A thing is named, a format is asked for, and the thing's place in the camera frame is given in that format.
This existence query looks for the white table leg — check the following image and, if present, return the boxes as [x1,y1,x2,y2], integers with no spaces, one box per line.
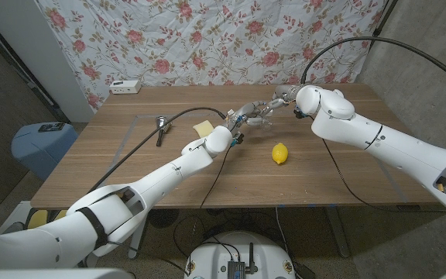
[128,220,149,260]

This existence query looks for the blue bin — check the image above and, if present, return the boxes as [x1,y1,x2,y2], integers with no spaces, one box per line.
[11,122,80,181]

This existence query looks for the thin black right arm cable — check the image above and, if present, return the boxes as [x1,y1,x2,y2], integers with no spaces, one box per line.
[321,137,446,216]

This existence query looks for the black device on bin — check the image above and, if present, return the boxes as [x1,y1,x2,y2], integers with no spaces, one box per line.
[37,122,66,133]

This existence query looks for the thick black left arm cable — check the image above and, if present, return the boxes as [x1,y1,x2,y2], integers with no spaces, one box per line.
[87,106,228,194]

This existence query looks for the yellow sponge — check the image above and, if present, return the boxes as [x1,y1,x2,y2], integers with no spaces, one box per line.
[192,119,215,139]

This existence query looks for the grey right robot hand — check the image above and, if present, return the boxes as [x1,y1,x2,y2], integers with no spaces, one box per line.
[259,84,301,117]

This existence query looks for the straight black floor cable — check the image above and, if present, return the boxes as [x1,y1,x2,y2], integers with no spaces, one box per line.
[275,207,300,272]

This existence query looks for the grey table leg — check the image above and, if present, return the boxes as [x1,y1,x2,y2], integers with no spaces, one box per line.
[323,207,351,259]

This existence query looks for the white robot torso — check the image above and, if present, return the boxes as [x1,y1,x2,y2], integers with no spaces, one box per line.
[0,267,136,279]

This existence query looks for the yellow lemon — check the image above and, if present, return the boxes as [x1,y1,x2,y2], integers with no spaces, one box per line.
[271,143,289,165]

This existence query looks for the white power strip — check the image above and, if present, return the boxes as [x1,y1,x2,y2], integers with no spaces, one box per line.
[109,79,142,95]

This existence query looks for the yellow and white floor object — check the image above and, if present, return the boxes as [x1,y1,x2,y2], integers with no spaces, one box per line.
[5,200,69,230]

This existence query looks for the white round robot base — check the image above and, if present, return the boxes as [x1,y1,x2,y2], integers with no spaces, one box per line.
[183,231,297,279]

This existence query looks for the black stand pole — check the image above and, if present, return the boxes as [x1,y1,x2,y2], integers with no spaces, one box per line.
[369,0,399,50]
[0,13,71,124]

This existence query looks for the black electronics box with antenna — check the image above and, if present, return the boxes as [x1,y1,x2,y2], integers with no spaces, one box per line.
[227,243,259,279]

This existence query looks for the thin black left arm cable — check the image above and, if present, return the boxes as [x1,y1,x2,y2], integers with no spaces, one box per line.
[198,143,235,210]

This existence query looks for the looped black floor cable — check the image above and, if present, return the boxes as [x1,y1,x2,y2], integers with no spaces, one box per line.
[173,215,243,264]

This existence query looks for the black round floor fan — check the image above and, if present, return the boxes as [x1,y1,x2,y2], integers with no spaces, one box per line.
[149,208,180,229]

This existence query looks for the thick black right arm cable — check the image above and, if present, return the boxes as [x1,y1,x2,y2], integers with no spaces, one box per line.
[300,36,446,93]

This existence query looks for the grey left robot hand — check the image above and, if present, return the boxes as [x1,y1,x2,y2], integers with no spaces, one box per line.
[226,101,274,134]

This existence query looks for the floral backdrop cloth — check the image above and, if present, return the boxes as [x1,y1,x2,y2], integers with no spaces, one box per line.
[36,0,386,112]

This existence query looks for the clear medicine bottle white cap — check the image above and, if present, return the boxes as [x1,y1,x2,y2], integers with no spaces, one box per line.
[250,110,275,132]

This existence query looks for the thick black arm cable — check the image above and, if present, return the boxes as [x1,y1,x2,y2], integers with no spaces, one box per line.
[87,106,228,194]
[300,36,446,93]

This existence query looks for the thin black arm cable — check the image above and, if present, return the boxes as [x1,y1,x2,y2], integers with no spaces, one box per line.
[198,143,235,210]
[321,137,446,216]

